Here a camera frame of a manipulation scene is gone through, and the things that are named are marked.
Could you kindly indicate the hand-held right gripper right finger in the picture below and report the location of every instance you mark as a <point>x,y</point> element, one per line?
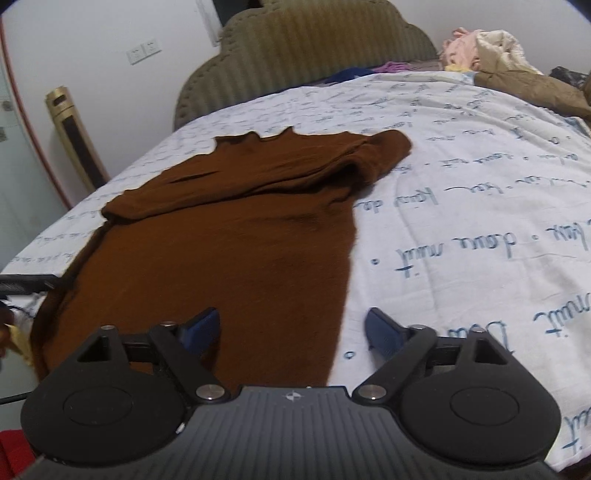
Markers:
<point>381,332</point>

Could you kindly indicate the purple cloth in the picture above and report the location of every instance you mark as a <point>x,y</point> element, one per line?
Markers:
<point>392,67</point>

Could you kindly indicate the white printed blanket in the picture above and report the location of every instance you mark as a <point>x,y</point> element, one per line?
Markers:
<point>461,161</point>

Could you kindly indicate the cream quilted jacket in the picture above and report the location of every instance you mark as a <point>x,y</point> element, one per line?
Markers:
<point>505,50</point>

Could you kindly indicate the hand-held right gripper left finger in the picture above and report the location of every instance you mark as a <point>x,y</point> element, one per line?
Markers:
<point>203,330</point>

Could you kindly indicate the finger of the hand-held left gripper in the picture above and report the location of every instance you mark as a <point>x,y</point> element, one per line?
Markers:
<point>27,283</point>

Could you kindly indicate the white wall outlet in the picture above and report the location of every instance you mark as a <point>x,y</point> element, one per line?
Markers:
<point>152,47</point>
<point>135,55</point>

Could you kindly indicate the yellow cloth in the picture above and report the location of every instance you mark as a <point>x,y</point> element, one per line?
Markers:
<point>18,344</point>

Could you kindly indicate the dark patterned cloth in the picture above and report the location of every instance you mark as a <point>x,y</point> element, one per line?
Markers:
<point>570,76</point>

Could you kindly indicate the blue cloth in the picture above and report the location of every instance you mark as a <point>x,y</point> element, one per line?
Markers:
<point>348,74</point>

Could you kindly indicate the red object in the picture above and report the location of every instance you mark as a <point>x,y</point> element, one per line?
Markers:
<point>14,445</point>

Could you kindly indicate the gold tower fan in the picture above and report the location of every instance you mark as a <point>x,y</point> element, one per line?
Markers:
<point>76,138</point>

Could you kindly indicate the brown knit sweater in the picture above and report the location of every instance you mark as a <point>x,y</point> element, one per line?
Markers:
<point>254,230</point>

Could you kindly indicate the pink cloth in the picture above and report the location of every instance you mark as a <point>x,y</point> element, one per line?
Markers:
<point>459,48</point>

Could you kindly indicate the olive padded headboard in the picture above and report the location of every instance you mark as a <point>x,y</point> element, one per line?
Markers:
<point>300,46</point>

